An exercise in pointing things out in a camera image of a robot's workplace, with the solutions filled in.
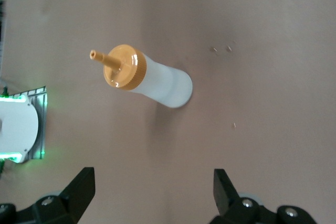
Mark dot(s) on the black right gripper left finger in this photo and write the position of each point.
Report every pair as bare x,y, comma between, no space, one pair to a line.
68,205

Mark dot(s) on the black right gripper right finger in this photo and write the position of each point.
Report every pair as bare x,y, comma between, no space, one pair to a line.
228,208

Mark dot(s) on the translucent sauce bottle orange cap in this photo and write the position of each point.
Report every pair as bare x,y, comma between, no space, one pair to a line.
162,82

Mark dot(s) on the brown table cover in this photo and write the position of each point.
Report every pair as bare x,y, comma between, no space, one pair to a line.
236,77

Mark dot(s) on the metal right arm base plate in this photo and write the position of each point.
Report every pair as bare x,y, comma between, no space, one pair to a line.
42,103

